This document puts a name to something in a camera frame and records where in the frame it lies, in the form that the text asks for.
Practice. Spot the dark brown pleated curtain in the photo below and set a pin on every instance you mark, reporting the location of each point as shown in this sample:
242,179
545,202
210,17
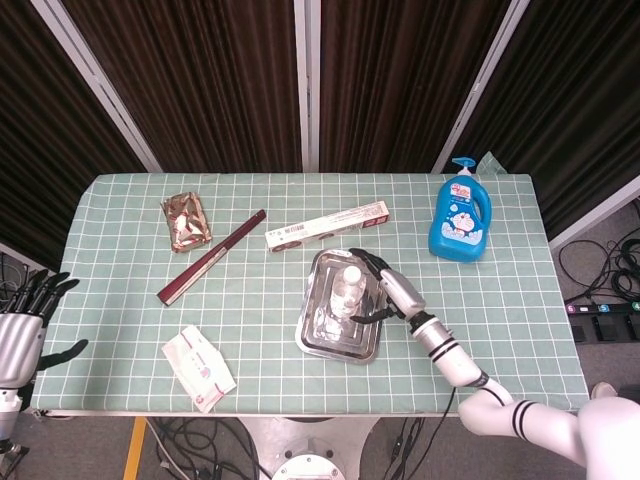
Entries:
200,85
575,100
390,85
30,125

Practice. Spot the yellow floor tape strip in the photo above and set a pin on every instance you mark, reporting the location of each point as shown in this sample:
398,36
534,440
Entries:
134,450

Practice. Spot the stainless steel rectangular tray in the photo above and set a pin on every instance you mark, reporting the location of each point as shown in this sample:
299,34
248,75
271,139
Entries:
320,335

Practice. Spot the white table frame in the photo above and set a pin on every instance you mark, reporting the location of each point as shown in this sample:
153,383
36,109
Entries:
300,414

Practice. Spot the blue cartoon pump bottle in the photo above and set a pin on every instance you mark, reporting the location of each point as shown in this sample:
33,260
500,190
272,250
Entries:
460,225

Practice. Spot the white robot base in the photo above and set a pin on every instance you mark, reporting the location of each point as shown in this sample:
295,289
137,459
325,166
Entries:
310,435

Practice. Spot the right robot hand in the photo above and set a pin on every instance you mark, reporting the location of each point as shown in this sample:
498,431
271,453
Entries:
402,295

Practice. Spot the white frame post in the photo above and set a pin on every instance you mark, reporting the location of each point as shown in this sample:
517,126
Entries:
307,85
480,85
95,82
595,217

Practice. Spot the dark red long box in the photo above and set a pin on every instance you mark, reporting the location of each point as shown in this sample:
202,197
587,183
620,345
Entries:
210,260

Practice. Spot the transparent plastic water bottle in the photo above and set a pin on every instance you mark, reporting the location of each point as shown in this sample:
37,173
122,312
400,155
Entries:
346,295

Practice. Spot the white red baking paper box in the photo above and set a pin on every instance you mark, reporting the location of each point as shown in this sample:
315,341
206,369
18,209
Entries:
325,229

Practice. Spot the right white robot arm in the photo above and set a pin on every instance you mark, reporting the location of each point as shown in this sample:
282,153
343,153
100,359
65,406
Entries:
455,360

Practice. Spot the gold foil packet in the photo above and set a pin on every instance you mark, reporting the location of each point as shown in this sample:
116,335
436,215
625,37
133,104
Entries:
186,224

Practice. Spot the green checked tablecloth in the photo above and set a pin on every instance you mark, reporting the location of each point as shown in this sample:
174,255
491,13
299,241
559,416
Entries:
260,340

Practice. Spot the black numbered pedal strip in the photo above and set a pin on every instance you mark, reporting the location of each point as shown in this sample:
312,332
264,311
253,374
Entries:
605,320

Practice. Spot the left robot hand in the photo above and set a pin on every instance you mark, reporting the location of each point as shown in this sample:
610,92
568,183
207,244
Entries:
17,350

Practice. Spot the pink white wet wipes pack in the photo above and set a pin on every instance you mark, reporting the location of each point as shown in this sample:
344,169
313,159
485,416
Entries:
200,367

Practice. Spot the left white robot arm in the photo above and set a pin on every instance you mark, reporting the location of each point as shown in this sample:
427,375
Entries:
7,415

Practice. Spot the white shoe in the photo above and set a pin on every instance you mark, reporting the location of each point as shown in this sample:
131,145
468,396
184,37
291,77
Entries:
602,391

